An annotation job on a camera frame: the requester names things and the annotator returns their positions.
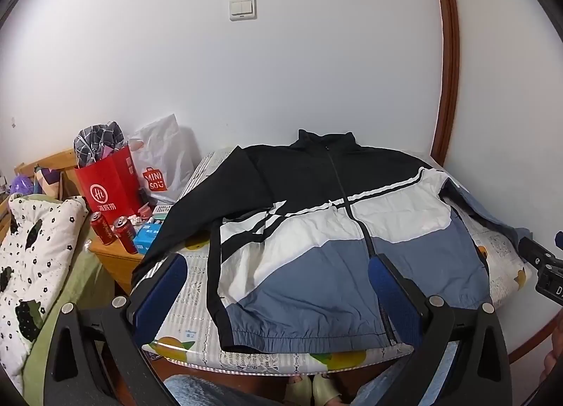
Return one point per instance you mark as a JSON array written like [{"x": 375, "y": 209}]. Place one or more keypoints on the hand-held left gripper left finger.
[{"x": 160, "y": 296}]

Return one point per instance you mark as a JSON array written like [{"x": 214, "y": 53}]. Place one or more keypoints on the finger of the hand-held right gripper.
[{"x": 534, "y": 250}]

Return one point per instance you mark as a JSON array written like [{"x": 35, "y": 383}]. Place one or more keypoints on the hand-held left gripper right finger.
[{"x": 391, "y": 296}]

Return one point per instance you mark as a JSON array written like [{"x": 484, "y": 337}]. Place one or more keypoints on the black white blue jacket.
[{"x": 308, "y": 256}]

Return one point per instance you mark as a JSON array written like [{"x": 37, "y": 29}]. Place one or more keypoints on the fruit printed tablecloth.
[{"x": 202, "y": 300}]

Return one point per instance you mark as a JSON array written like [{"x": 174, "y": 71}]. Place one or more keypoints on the wooden nightstand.
[{"x": 114, "y": 265}]

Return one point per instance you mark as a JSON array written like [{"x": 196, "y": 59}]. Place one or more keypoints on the blue tissue box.
[{"x": 147, "y": 239}]

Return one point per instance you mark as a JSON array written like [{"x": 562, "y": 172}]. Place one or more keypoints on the red soda can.
[
  {"x": 126, "y": 236},
  {"x": 102, "y": 229}
]

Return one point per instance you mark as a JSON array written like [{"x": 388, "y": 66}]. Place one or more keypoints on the green bed sheet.
[{"x": 88, "y": 274}]

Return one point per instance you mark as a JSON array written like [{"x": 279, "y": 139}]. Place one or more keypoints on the white remote control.
[{"x": 162, "y": 211}]

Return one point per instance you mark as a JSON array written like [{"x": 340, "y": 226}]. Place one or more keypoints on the pale green slipper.
[{"x": 326, "y": 388}]

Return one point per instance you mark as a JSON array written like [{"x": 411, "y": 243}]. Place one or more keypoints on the red paper bag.
[{"x": 105, "y": 186}]

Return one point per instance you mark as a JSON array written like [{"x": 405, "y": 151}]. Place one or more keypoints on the white black floral quilt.
[{"x": 39, "y": 247}]

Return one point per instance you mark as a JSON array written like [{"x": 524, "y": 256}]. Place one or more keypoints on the white plastic shopping bag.
[{"x": 167, "y": 146}]

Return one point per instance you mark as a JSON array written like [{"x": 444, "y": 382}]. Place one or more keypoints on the diamond patterned pillow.
[{"x": 48, "y": 179}]

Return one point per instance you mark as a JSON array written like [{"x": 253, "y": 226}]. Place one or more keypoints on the wooden bed headboard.
[{"x": 66, "y": 159}]

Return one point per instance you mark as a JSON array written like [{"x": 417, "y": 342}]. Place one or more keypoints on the grey plaid cloth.
[{"x": 96, "y": 137}]

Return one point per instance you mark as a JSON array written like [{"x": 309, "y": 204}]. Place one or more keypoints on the brown wooden door frame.
[{"x": 446, "y": 80}]

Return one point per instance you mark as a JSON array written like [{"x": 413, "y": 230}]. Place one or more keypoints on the white wall light switch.
[{"x": 242, "y": 9}]

